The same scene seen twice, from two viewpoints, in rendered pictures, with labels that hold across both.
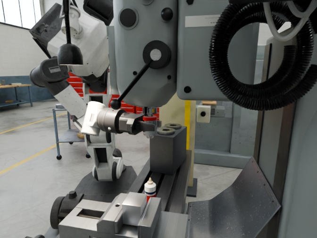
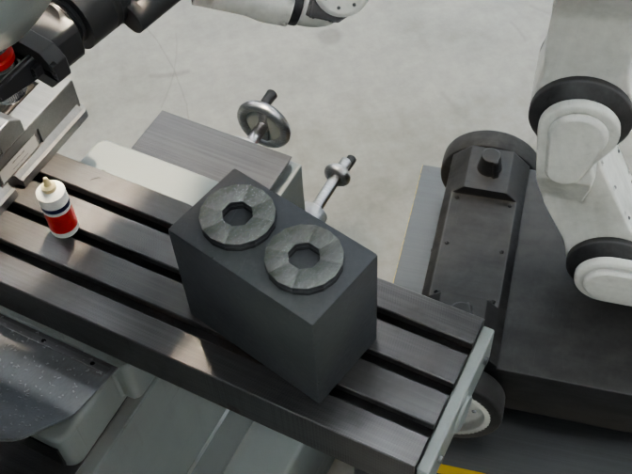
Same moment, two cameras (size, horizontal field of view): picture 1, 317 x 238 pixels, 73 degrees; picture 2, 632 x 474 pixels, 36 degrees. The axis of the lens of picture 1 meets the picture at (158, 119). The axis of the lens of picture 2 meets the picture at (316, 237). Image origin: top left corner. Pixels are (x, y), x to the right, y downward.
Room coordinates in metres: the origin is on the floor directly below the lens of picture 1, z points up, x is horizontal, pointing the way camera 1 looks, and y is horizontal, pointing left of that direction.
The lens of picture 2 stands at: (1.30, -0.67, 2.01)
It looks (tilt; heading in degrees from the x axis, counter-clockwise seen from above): 53 degrees down; 108
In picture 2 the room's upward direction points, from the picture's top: 4 degrees counter-clockwise
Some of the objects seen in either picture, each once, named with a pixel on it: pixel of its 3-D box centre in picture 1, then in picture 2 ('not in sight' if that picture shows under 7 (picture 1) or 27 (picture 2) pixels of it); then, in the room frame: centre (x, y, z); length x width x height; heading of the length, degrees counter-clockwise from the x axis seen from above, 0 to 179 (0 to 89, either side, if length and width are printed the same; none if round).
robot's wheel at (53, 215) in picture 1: (60, 212); (490, 171); (1.24, 0.65, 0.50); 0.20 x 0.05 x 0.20; 1
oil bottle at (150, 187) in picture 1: (150, 191); (55, 203); (0.69, 0.03, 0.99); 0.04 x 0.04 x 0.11
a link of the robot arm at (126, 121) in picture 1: (126, 122); (57, 29); (0.72, 0.11, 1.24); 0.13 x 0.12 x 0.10; 157
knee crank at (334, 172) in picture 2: not in sight; (328, 188); (0.94, 0.52, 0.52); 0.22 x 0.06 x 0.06; 78
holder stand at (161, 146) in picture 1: (169, 146); (276, 283); (1.04, -0.06, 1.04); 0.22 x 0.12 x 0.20; 156
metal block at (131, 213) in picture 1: (135, 208); not in sight; (0.52, 0.06, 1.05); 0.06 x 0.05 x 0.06; 168
